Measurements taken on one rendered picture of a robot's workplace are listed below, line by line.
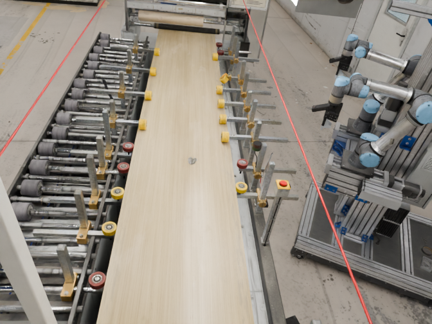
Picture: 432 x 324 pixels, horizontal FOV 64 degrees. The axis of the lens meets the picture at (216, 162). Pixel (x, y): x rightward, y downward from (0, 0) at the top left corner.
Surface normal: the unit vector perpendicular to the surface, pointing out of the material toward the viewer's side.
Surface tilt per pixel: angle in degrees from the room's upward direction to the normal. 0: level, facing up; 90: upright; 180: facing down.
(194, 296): 0
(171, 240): 0
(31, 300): 90
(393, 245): 0
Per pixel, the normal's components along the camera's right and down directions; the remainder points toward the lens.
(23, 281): 0.05, 0.65
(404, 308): 0.11, -0.76
